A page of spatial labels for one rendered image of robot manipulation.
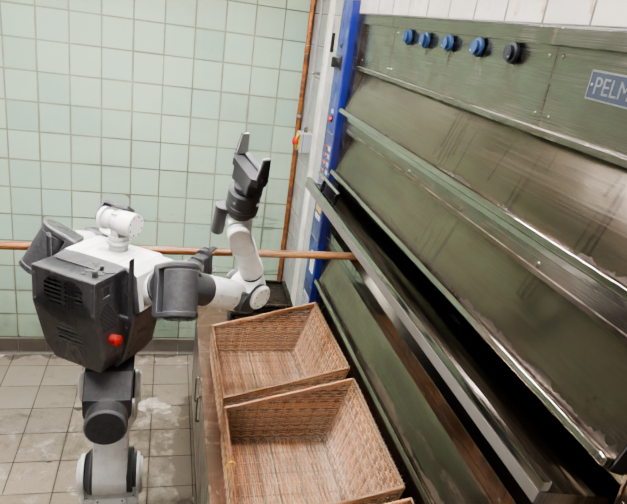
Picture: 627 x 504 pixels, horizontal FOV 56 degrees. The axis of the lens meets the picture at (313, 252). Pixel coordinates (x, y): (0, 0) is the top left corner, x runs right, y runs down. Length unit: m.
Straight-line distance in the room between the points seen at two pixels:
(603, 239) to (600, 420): 0.30
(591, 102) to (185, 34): 2.44
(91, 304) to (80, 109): 1.97
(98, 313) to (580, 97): 1.18
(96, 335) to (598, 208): 1.17
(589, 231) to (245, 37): 2.49
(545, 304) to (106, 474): 1.42
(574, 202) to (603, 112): 0.17
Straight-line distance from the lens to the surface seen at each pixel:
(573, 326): 1.21
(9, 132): 3.48
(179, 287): 1.55
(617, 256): 1.08
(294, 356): 2.80
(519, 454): 1.09
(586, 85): 1.24
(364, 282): 2.20
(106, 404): 1.73
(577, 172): 1.23
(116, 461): 2.05
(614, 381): 1.13
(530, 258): 1.29
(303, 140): 3.08
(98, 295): 1.53
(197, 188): 3.45
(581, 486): 1.13
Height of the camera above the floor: 2.04
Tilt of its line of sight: 21 degrees down
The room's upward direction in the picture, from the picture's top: 8 degrees clockwise
